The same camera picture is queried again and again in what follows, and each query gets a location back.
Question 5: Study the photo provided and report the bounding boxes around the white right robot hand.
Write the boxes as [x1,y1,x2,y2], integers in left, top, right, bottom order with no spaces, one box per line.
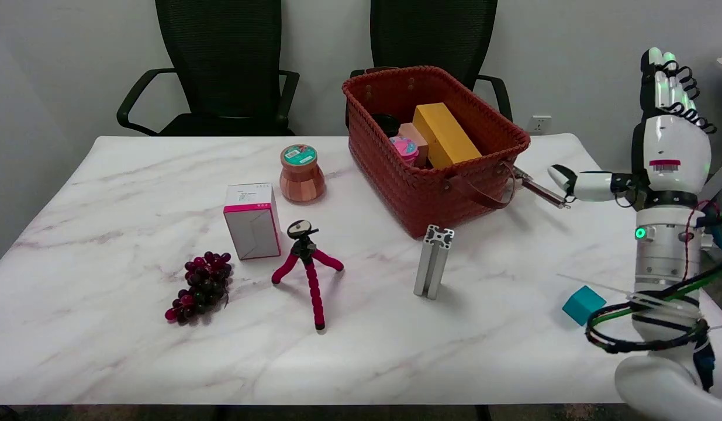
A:
[548,48,718,209]

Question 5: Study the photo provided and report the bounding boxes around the silver aluminium extrusion block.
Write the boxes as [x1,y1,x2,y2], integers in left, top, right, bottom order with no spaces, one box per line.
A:
[413,225,455,301]

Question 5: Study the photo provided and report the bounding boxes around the yellow rectangular box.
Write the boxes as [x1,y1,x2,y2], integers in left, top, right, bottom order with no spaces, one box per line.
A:
[412,103,483,170]

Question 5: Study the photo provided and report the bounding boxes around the teal cube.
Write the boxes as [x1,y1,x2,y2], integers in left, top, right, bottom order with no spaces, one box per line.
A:
[562,285,607,326]

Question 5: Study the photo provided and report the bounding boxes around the red woven basket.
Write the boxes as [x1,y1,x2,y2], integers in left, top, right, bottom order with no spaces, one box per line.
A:
[342,65,531,239]

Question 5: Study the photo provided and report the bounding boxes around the tan pink small box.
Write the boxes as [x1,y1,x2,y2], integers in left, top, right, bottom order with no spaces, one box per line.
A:
[398,123,430,167]

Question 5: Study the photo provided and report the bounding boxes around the black mesh office chair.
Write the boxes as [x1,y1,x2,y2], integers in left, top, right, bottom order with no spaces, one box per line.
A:
[116,0,300,137]
[346,0,513,139]

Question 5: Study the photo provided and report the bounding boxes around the pink round container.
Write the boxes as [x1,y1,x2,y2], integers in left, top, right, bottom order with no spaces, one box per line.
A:
[389,136,420,168]

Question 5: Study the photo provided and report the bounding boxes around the black round container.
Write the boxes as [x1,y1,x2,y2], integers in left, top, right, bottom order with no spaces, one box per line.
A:
[372,113,401,138]

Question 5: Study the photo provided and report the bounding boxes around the copper jar with teal lid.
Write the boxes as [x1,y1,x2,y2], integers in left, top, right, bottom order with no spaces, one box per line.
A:
[279,144,326,203]

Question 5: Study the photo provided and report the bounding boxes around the pink flexible mini tripod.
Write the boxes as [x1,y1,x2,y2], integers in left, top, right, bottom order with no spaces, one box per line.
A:
[271,220,345,332]

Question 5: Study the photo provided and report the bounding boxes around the white box with pink band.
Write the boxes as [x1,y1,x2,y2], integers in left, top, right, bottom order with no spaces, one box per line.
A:
[223,183,282,261]

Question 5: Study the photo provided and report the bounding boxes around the dark red grape bunch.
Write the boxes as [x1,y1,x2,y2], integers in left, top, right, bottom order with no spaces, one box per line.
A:
[165,251,233,326]

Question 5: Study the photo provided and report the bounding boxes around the silver metal handled tool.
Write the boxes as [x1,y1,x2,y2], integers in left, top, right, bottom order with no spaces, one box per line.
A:
[512,165,572,209]

